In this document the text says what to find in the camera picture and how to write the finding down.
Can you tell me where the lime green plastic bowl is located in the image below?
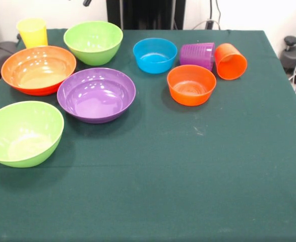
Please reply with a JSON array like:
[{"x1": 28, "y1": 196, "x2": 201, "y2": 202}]
[
  {"x1": 0, "y1": 100, "x2": 65, "y2": 168},
  {"x1": 63, "y1": 21, "x2": 124, "y2": 67}
]

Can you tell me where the wide orange plastic bowl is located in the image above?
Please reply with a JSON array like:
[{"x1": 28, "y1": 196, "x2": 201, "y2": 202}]
[{"x1": 1, "y1": 45, "x2": 77, "y2": 96}]

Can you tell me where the blue plastic bowl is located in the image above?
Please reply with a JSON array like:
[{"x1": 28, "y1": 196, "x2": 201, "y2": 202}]
[{"x1": 133, "y1": 37, "x2": 178, "y2": 75}]

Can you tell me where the purple plastic cup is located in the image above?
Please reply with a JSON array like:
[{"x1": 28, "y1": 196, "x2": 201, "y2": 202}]
[{"x1": 180, "y1": 42, "x2": 215, "y2": 72}]

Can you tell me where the small orange plastic bowl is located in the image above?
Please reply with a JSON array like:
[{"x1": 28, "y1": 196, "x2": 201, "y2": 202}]
[{"x1": 166, "y1": 64, "x2": 217, "y2": 107}]

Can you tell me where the orange plastic cup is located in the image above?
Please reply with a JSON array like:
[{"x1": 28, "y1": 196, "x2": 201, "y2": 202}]
[{"x1": 214, "y1": 43, "x2": 248, "y2": 81}]

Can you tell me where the yellow plastic cup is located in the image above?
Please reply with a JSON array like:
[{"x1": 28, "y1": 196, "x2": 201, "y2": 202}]
[{"x1": 16, "y1": 18, "x2": 48, "y2": 49}]

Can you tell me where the purple plastic bowl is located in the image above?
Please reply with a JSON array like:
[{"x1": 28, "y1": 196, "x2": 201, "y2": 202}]
[{"x1": 56, "y1": 67, "x2": 137, "y2": 124}]

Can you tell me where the black office chair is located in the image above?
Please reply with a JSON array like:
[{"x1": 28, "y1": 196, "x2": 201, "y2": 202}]
[{"x1": 0, "y1": 19, "x2": 20, "y2": 81}]

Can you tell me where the dark green tablecloth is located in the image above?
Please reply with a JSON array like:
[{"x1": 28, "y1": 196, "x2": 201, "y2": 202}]
[{"x1": 0, "y1": 28, "x2": 296, "y2": 242}]

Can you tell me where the black stand with knob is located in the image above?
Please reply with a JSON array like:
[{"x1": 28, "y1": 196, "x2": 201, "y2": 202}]
[{"x1": 280, "y1": 36, "x2": 296, "y2": 74}]

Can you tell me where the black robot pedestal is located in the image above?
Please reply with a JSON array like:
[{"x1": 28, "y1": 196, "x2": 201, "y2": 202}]
[{"x1": 106, "y1": 0, "x2": 186, "y2": 30}]

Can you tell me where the grey cable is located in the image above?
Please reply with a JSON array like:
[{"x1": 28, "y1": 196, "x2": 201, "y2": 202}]
[{"x1": 192, "y1": 19, "x2": 221, "y2": 30}]

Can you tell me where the black hanging cable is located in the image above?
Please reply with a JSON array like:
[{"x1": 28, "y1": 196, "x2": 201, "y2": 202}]
[{"x1": 214, "y1": 0, "x2": 223, "y2": 21}]

